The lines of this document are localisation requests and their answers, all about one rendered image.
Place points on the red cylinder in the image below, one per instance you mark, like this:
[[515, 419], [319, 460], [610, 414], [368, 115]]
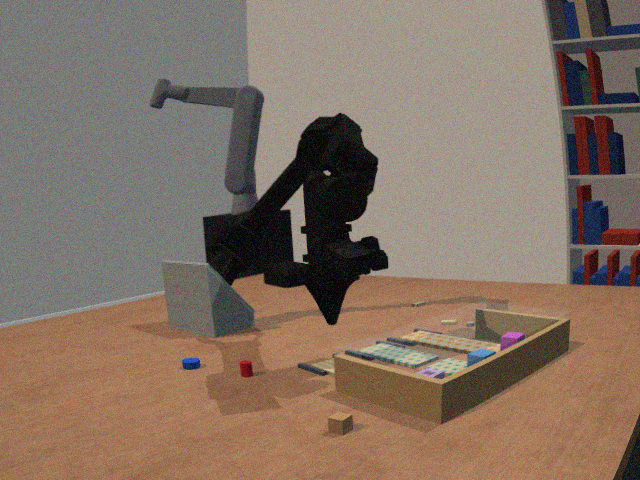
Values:
[[246, 369]]

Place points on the tan open-top wooden box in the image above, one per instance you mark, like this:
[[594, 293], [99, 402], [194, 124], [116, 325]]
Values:
[[438, 368]]

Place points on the short blue cylinder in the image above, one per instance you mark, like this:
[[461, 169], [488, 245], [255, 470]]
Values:
[[191, 363]]

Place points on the pale yellow striped strip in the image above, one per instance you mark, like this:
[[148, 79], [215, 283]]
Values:
[[327, 365]]

